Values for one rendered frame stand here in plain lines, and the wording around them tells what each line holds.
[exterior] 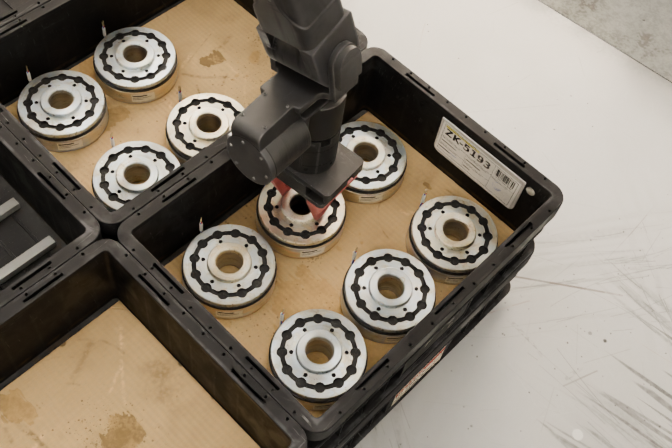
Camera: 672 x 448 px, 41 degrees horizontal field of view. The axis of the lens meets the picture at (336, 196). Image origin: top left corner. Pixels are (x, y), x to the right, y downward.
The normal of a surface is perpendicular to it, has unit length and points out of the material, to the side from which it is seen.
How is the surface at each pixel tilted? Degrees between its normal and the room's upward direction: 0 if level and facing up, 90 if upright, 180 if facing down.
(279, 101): 12
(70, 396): 0
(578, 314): 0
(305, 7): 69
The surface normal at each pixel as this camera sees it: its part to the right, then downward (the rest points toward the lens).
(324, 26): 0.74, 0.50
